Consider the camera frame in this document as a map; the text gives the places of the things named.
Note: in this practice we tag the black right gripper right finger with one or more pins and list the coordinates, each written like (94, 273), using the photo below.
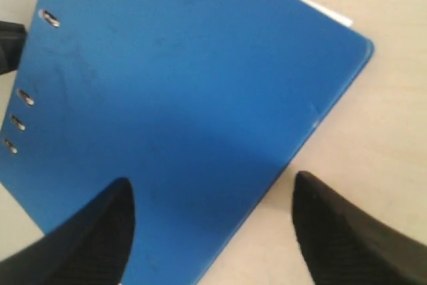
(342, 244)

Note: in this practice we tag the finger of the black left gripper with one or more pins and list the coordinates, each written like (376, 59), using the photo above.
(13, 37)

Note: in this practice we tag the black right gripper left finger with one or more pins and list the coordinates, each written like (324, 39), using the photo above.
(91, 247)

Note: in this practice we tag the blue ring binder notebook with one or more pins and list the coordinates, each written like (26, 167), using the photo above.
(200, 103)

